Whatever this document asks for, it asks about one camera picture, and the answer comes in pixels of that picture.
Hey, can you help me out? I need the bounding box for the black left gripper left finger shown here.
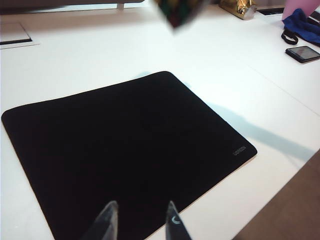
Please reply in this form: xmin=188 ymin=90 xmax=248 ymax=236
xmin=82 ymin=200 xmax=119 ymax=240

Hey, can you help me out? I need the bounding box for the white desk cable hatch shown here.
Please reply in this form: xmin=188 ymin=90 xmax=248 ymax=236
xmin=0 ymin=22 xmax=33 ymax=46
xmin=256 ymin=7 xmax=286 ymax=16

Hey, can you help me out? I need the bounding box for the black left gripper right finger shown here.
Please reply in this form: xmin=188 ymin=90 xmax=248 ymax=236
xmin=164 ymin=200 xmax=192 ymax=240

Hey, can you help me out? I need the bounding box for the wide grey desk divider panel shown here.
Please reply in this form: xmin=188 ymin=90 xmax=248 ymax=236
xmin=0 ymin=0 xmax=146 ymax=16

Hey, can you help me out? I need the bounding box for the black strap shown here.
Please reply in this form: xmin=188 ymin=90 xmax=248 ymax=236
xmin=280 ymin=29 xmax=299 ymax=46

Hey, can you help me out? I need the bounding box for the gold foil object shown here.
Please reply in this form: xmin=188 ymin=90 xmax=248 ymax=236
xmin=219 ymin=0 xmax=258 ymax=21

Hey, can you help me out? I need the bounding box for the black smartphone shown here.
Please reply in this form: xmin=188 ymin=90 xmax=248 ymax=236
xmin=285 ymin=45 xmax=320 ymax=65

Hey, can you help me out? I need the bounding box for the black mouse pad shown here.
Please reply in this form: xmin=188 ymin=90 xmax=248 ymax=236
xmin=1 ymin=70 xmax=258 ymax=240

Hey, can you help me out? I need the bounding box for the multicoloured puzzle cube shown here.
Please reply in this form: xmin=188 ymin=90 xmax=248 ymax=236
xmin=152 ymin=0 xmax=211 ymax=35

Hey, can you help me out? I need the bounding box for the blue cloth bag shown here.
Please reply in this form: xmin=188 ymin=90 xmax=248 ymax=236
xmin=282 ymin=8 xmax=320 ymax=47

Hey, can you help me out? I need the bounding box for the pink sheet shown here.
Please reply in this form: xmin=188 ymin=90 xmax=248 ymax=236
xmin=282 ymin=0 xmax=320 ymax=20

